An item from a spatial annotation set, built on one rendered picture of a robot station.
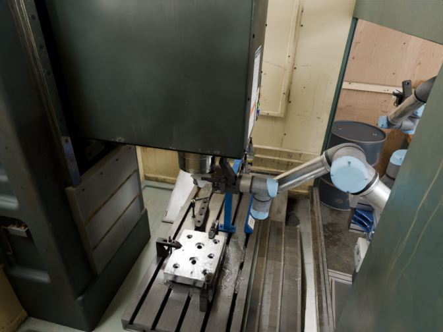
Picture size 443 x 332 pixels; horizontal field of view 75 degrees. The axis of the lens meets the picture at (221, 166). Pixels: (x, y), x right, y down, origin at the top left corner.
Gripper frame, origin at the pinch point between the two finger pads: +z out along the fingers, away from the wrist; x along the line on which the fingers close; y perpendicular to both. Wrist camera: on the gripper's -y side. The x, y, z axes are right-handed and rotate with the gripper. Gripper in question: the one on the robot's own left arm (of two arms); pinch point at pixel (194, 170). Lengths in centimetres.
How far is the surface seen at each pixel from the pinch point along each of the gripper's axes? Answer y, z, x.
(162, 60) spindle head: -46.9, 6.6, -12.6
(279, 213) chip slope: 71, -43, 70
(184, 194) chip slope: 71, 31, 73
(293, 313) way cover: 71, -54, -6
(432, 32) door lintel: -60, -64, -16
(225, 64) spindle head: -48, -13, -13
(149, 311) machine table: 54, 10, -33
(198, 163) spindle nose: -8.8, -3.6, -7.6
